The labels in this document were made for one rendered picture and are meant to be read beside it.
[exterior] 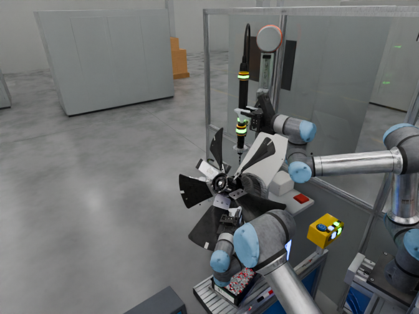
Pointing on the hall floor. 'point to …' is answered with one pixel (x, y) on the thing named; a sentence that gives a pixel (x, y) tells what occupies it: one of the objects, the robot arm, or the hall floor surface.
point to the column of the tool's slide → (267, 75)
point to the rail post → (317, 280)
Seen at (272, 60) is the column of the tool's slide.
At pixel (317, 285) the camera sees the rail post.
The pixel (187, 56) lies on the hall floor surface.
